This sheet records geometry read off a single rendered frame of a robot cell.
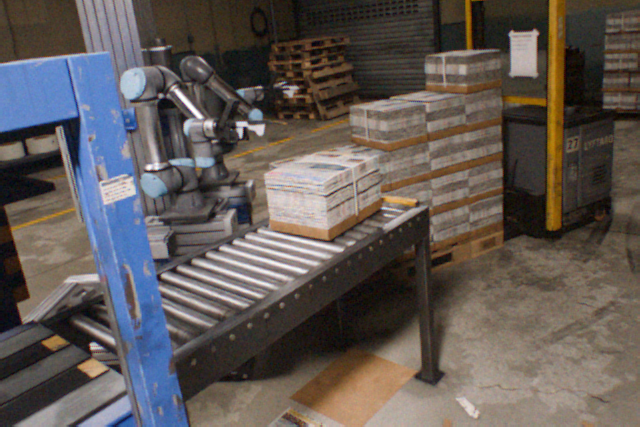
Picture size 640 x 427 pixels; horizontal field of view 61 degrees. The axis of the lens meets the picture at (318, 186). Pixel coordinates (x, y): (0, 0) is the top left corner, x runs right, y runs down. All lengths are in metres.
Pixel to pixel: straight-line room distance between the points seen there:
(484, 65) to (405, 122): 0.65
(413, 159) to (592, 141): 1.39
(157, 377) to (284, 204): 1.06
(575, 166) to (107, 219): 3.38
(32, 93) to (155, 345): 0.51
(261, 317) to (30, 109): 0.91
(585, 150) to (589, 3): 5.50
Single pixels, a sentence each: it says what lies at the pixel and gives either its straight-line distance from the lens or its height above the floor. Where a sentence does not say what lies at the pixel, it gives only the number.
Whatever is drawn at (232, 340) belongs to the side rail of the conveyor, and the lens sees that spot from 1.55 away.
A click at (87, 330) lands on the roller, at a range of 1.74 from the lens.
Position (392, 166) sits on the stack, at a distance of 3.12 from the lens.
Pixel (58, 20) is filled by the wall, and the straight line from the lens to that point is 9.33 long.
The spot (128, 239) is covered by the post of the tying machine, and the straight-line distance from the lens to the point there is 1.05.
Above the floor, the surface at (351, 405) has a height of 0.00.
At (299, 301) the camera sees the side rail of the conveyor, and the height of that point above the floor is 0.75.
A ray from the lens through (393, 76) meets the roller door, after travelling 10.80.
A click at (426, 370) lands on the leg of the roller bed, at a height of 0.04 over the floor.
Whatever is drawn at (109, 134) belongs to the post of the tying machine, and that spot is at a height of 1.41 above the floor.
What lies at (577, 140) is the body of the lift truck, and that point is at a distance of 3.97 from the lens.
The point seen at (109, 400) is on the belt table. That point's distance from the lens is 1.41.
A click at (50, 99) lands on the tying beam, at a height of 1.49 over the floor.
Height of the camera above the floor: 1.56
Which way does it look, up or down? 17 degrees down
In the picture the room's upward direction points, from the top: 6 degrees counter-clockwise
